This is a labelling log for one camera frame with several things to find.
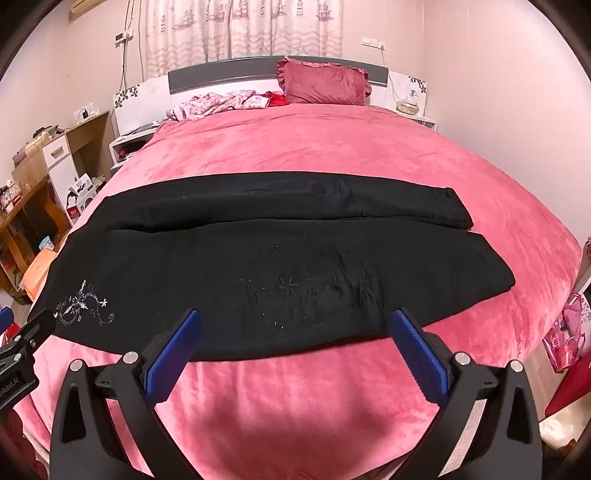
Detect patterned curtain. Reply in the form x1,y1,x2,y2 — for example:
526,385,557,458
145,0,345,79

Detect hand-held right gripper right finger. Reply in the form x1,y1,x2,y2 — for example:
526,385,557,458
392,309,544,480

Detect pink floral garment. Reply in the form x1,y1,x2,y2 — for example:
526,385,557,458
166,91,271,123

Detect grey and white headboard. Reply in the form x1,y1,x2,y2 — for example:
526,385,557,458
113,55,428,134

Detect white cable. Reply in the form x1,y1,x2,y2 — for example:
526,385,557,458
381,46,402,100

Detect wooden desk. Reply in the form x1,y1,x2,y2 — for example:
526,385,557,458
0,111,114,305

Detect white nightstand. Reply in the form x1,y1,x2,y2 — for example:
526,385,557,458
109,121,162,174
388,108,437,132

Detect dark pink ruffled pillow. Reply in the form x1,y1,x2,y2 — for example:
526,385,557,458
276,56,372,106

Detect black pants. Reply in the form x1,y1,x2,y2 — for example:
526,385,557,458
27,172,517,363

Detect orange plastic stool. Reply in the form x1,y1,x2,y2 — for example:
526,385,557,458
22,249,61,301

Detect white cabinet door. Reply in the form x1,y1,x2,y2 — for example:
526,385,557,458
41,134,85,217

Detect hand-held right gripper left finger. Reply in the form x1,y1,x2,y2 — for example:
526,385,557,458
50,308,204,480

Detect pink bed blanket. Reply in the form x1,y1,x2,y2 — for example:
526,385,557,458
14,102,583,480

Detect white and red cardboard box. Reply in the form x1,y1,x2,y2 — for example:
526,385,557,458
66,173,109,219

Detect pink transparent bag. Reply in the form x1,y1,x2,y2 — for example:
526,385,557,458
542,291,591,372

